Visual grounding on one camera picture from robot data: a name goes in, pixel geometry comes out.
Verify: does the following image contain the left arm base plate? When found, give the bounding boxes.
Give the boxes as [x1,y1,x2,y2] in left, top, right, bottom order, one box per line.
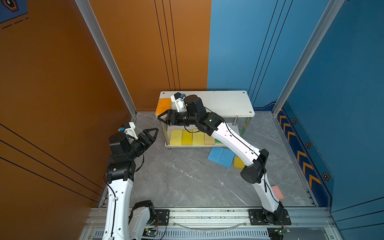
[128,209,171,226]

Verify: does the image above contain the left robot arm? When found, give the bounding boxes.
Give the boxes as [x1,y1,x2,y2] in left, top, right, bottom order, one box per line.
[103,128,159,240]

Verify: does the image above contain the right aluminium corner post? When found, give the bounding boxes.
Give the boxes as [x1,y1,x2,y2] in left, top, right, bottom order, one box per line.
[272,0,345,117]

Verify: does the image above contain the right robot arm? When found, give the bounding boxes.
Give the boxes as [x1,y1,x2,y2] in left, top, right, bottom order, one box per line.
[157,92,292,226]

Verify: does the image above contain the left circuit board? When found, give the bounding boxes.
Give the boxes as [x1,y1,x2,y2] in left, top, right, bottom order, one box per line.
[142,229,159,240]

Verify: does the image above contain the circuit board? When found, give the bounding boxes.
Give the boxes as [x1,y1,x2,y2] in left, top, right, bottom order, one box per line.
[142,229,159,240]
[267,228,291,240]

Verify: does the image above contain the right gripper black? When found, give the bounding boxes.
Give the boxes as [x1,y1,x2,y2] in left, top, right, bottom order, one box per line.
[157,109,200,126]

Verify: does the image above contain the blue sponge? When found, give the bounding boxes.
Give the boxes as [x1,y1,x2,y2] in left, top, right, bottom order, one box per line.
[207,148,224,164]
[218,148,235,168]

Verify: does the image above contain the blue sponge right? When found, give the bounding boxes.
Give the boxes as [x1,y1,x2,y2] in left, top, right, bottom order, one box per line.
[218,148,235,168]

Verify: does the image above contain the right circuit board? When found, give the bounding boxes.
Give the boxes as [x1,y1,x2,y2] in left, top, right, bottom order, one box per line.
[267,228,291,240]

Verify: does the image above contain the left aluminium corner post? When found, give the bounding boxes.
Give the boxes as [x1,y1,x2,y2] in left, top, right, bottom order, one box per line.
[75,0,138,121]

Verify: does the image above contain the bright yellow foam sponge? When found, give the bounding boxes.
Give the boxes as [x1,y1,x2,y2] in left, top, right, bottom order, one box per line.
[181,130,193,146]

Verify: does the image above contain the aluminium corner post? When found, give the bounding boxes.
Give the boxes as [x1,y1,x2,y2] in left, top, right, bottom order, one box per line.
[75,0,138,121]
[272,0,345,117]

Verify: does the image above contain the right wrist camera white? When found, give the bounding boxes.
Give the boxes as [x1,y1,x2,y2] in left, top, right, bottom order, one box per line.
[171,92,187,113]

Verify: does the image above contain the yellow porous sponge large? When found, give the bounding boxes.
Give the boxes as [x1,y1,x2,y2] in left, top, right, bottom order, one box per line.
[170,129,183,146]

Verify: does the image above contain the pink sponge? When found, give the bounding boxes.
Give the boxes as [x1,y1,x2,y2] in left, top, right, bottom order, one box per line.
[272,185,285,201]

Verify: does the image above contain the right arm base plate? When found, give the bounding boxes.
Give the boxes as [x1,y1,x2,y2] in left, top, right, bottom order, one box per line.
[248,209,292,226]

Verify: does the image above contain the aluminium front rail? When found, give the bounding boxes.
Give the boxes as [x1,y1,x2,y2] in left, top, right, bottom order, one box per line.
[80,207,343,240]

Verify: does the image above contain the blue sponge left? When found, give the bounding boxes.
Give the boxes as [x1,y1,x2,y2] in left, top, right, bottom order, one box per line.
[207,148,224,164]

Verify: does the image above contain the orange sponge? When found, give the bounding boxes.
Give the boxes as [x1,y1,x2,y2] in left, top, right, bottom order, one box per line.
[155,98,172,116]

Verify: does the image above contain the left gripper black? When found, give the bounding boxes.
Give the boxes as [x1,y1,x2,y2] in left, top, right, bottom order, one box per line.
[126,128,158,162]

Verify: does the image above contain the pale yellow sponge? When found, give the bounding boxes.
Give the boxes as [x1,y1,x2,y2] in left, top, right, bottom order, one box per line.
[204,134,216,145]

